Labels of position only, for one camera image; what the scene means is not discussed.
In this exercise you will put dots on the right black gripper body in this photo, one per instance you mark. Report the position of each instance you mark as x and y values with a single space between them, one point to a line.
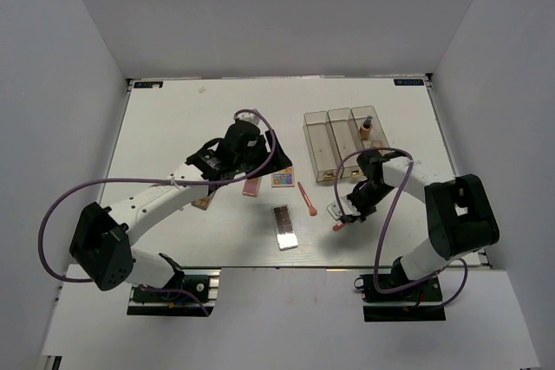
366 198

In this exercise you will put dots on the orange makeup brush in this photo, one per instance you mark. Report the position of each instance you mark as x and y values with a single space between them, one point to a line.
338 226

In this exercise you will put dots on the foundation bottle with pump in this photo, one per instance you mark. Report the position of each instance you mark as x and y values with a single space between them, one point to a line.
366 128

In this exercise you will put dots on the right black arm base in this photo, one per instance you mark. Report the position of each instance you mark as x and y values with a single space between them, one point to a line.
421 303

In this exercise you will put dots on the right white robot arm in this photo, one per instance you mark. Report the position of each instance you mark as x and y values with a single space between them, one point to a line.
460 219

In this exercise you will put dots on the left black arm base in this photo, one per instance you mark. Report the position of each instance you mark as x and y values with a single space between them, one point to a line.
197 297

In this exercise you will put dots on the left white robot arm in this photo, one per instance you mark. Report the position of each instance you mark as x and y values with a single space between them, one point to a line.
104 239

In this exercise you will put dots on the pink makeup brush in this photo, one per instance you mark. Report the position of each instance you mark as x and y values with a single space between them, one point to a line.
311 208

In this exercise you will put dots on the pink blush palette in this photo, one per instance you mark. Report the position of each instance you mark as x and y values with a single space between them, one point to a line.
251 187

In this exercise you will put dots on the colourful square eyeshadow palette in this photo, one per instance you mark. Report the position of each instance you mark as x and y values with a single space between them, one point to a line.
284 178

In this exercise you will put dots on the left clear organizer bin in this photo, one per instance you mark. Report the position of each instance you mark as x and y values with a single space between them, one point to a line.
322 146

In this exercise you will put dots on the clear organizer bin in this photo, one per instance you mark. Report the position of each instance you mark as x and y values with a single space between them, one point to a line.
346 134
322 146
359 114

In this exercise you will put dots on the middle clear organizer bin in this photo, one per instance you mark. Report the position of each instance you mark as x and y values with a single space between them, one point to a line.
346 134

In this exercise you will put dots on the brown eyeshadow palette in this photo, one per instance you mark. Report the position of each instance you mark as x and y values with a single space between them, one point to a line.
204 203

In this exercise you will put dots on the right clear organizer bin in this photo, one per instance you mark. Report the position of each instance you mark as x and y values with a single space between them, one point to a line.
359 114

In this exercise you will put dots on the silver eyeshadow palette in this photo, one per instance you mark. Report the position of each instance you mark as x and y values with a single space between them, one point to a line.
284 227

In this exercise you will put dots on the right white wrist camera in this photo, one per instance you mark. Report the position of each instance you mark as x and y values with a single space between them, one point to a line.
344 211

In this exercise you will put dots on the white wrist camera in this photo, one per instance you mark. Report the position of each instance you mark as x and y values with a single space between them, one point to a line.
248 115
344 211

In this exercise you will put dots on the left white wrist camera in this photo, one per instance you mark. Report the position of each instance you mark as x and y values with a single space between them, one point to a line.
248 115

